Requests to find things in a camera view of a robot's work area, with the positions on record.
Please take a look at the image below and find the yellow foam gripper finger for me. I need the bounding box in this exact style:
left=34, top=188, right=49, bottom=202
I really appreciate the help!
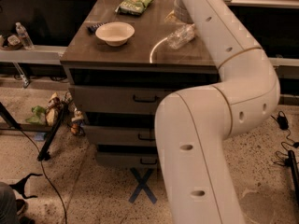
left=164, top=11, right=176, bottom=23

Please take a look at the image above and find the clear plastic water bottle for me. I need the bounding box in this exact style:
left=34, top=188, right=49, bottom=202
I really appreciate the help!
left=167, top=24, right=196, bottom=49

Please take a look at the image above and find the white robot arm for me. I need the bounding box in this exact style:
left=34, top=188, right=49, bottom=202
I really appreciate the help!
left=155, top=0, right=280, bottom=224

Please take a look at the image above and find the white paper bowl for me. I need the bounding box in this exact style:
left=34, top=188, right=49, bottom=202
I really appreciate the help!
left=95, top=21, right=135, bottom=47

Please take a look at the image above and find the small water bottle on shelf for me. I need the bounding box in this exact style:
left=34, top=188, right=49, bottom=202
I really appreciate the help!
left=16, top=22, right=35, bottom=49

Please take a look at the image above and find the bowl with items on shelf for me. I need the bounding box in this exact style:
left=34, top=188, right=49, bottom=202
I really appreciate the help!
left=0, top=35, right=22, bottom=51

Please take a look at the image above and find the green chip bag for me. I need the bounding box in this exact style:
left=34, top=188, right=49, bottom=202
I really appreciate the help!
left=115, top=0, right=154, bottom=16

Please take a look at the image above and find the grey drawer cabinet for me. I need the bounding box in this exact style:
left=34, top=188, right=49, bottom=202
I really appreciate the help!
left=62, top=0, right=219, bottom=157

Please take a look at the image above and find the dark candy bar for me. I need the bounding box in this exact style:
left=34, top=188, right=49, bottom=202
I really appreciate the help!
left=87, top=22, right=104, bottom=34

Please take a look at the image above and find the small toy figure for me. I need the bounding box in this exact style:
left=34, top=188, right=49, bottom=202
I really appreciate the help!
left=70, top=109, right=85, bottom=136

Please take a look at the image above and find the brown snack bag on floor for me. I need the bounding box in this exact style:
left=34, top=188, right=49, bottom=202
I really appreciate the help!
left=46, top=92, right=62, bottom=126

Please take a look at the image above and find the green bag on floor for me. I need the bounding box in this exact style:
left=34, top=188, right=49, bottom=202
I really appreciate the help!
left=25, top=105, right=46, bottom=125

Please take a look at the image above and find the blue tape cross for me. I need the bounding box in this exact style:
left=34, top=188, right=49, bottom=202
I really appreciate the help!
left=129, top=168, right=157, bottom=204

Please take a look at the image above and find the black tripod leg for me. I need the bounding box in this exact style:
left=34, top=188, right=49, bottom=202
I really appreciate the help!
left=37, top=105, right=66, bottom=161

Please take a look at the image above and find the black stand right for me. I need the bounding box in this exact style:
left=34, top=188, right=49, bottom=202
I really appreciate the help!
left=287, top=150, right=299, bottom=205

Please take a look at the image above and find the black grabber tool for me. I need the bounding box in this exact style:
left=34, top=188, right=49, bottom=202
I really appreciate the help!
left=9, top=173, right=41, bottom=199

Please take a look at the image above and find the person in grey trousers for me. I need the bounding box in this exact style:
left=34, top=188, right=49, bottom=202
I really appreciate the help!
left=0, top=182, right=20, bottom=224

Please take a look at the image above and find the black power adapter with cable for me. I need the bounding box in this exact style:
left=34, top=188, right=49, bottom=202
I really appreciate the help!
left=271, top=111, right=299, bottom=167

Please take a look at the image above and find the black floor cable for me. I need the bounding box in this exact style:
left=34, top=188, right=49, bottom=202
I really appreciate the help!
left=18, top=128, right=68, bottom=224

